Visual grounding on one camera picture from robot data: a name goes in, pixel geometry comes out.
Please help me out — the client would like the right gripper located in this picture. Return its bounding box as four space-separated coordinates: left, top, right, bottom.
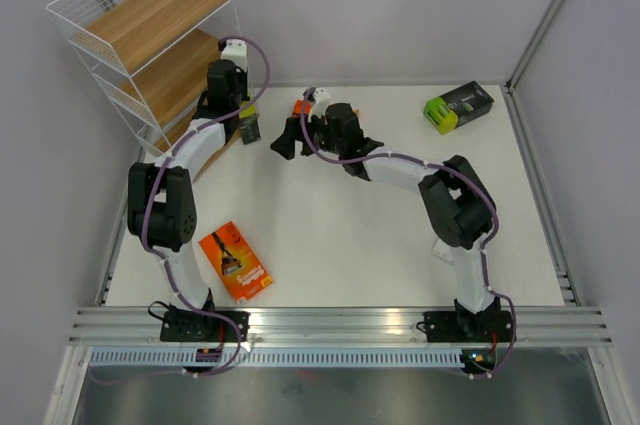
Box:
271 106 344 160

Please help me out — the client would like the black green razor box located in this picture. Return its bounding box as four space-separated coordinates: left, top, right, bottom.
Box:
423 81 494 135
239 105 261 145

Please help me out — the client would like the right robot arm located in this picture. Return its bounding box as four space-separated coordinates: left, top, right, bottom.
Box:
270 100 501 340

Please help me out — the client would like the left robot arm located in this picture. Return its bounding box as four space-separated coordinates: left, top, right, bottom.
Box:
127 58 248 341

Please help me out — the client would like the middle wooden shelf board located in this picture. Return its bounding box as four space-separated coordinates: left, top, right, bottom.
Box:
119 29 220 129

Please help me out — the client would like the wooden shelf board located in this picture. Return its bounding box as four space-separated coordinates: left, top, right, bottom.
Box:
119 29 220 129
153 116 240 182
87 0 229 72

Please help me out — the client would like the bottom wooden shelf board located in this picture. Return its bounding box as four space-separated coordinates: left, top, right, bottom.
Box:
153 116 240 182

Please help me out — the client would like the top wooden shelf board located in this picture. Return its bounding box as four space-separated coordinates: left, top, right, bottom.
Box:
87 0 229 72

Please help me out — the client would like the orange razor box far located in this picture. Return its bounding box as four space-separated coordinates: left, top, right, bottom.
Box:
292 99 309 119

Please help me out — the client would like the orange razor box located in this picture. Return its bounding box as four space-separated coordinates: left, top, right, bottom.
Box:
199 221 273 304
292 99 309 119

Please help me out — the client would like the orange razor box near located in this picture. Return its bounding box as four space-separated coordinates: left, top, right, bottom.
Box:
199 221 273 304

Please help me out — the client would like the white Gillette razor pack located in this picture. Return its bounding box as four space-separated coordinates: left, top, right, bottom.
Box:
432 239 453 265

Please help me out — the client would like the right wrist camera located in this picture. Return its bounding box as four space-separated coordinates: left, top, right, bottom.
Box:
303 87 331 122

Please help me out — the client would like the white wire shelf rack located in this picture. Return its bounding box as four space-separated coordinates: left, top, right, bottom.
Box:
46 0 241 155

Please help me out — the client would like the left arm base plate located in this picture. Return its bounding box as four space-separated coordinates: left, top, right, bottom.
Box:
159 307 250 343

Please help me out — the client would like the aluminium rail frame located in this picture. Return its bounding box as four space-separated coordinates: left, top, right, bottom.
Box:
67 306 613 348

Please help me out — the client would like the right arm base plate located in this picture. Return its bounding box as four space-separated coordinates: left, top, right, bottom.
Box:
421 310 514 344

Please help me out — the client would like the white slotted cable duct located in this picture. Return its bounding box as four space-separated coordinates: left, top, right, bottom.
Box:
90 347 494 368

